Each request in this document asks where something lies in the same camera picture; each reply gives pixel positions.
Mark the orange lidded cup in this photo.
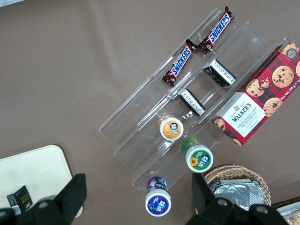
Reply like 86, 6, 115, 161
158, 113, 184, 142

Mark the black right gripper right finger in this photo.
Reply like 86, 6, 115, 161
184, 173, 290, 225

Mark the light wicker basket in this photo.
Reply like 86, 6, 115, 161
202, 165, 272, 211

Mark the red Walkers cookie box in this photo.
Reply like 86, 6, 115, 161
210, 41, 300, 147

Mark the aluminium foil tray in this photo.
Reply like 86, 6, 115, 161
208, 178, 259, 211

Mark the Snickers bar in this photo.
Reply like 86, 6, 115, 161
198, 6, 236, 53
163, 39, 197, 88

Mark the clear acrylic tiered stand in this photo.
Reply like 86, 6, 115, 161
98, 8, 292, 191

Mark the purple lidded cup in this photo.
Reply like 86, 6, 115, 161
144, 176, 172, 217

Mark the small black box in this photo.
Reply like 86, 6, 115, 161
6, 185, 33, 216
202, 58, 237, 88
177, 88, 207, 117

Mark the white plastic snack bin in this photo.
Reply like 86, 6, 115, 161
271, 201, 300, 225

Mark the green lidded cup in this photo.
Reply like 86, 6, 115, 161
181, 137, 214, 173

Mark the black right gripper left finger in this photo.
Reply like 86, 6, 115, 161
0, 173, 88, 225

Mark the beige plastic tray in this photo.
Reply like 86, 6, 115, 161
0, 144, 74, 218

